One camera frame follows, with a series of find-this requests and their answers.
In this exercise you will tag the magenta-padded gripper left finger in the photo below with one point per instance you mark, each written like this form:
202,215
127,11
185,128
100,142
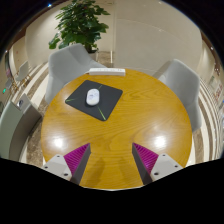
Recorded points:
76,159

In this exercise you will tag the white cartoon-print computer mouse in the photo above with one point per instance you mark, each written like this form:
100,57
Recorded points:
92,96

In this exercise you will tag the white power strip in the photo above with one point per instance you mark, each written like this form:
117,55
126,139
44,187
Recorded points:
106,71

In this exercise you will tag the green potted plant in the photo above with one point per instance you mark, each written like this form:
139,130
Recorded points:
78,23

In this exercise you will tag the dark grey mouse pad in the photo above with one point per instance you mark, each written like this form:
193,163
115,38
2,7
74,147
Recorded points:
110,96

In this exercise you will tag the grey-green armchair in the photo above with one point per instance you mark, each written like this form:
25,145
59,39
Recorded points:
15,130

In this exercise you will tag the light grey shell chair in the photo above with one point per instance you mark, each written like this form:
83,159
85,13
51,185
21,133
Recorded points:
66,66
181,86

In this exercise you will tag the small white chair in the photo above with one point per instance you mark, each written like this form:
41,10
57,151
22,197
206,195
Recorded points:
22,71

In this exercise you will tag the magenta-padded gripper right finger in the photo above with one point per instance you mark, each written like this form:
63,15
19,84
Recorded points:
147,160

